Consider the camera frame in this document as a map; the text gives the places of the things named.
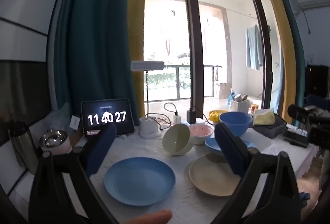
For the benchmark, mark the black monitor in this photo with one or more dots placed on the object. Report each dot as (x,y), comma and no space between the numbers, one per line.
(318,82)

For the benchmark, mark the cream bowl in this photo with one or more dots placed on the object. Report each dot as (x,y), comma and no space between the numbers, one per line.
(176,140)

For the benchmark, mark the brown wooden utensil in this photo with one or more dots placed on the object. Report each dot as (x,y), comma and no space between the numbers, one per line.
(244,97)

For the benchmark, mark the white perforated basket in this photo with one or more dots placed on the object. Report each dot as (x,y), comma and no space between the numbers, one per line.
(239,106)

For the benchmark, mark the black balcony railing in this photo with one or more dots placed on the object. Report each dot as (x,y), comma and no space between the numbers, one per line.
(178,79)

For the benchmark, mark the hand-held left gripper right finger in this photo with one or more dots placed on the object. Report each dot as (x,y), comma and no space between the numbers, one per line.
(230,151)

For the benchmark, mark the dark window frame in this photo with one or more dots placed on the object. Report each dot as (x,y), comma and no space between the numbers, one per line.
(193,33)

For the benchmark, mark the person's left hand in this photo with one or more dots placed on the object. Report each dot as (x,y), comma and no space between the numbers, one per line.
(149,217)

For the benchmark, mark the yellow-green tissue pack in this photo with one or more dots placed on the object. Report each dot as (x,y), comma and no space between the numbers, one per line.
(264,117)

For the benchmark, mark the white desk lamp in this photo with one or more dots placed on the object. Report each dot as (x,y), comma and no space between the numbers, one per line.
(150,129)

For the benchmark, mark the black tablet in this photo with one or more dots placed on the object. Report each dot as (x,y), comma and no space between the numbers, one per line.
(103,110)

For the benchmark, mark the white air conditioner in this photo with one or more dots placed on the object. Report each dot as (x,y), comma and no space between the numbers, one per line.
(314,4)

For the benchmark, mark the light blue hanging towel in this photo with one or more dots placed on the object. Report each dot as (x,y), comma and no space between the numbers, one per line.
(254,46)

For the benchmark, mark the dark metal thermos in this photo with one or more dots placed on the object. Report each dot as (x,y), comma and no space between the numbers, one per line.
(23,146)

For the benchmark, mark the blue bowl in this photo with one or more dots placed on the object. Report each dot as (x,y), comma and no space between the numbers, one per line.
(236,123)

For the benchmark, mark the red and yellow can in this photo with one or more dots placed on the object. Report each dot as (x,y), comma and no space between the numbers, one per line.
(254,108)

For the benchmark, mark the beige plate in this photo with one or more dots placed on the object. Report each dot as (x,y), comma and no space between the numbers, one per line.
(211,177)

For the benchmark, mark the white charger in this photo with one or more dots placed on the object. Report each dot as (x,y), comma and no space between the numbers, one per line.
(177,119)

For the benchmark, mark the blue plate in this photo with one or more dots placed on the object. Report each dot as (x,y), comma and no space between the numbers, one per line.
(139,182)
(212,145)

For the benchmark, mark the yellow curtain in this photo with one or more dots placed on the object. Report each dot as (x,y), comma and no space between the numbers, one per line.
(136,33)
(278,33)

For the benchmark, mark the clear plastic bag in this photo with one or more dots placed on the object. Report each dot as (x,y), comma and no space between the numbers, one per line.
(58,115)

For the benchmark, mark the cardboard box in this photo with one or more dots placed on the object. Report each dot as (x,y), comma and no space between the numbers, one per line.
(221,89)

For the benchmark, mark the blue plastic packet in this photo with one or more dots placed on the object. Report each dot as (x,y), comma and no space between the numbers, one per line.
(231,97)

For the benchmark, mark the pink steel-lined bowl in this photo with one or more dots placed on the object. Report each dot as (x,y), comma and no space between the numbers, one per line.
(54,140)

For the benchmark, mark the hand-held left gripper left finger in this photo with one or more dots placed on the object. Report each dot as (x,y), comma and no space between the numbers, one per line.
(99,151)

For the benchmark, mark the yellow wipes packet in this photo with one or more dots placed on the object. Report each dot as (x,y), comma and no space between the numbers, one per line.
(216,115)

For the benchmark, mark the black flat box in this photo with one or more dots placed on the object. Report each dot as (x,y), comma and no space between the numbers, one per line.
(294,138)

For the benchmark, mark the black charger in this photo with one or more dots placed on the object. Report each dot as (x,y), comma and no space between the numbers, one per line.
(191,117)

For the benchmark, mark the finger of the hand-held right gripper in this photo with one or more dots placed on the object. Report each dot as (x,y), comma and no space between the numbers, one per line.
(297,113)

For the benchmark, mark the pink bowl with red dots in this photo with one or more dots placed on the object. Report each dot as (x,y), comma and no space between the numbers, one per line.
(202,133)

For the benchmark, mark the white power strip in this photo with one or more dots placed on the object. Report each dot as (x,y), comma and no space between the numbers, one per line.
(162,119)

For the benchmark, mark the teal curtain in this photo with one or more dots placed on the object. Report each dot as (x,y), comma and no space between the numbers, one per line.
(92,33)
(296,58)

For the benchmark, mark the white textured tablecloth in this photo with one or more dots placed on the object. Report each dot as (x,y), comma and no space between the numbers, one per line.
(144,148)

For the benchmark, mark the white paper tag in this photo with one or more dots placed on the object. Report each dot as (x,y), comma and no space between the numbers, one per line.
(74,123)

